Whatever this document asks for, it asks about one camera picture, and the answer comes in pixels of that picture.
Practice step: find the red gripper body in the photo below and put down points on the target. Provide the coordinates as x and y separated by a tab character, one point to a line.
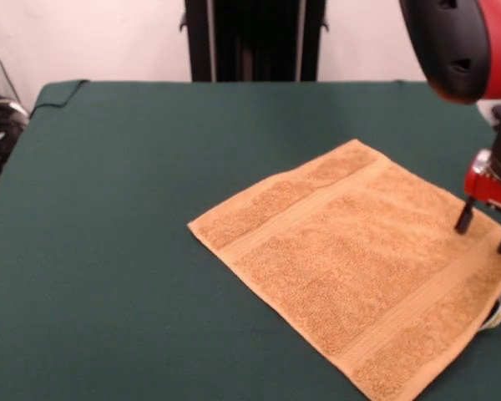
484	192

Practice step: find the orange terry towel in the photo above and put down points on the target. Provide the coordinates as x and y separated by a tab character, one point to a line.
359	267

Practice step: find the dark green table cloth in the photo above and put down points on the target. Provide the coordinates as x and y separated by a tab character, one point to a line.
87	250

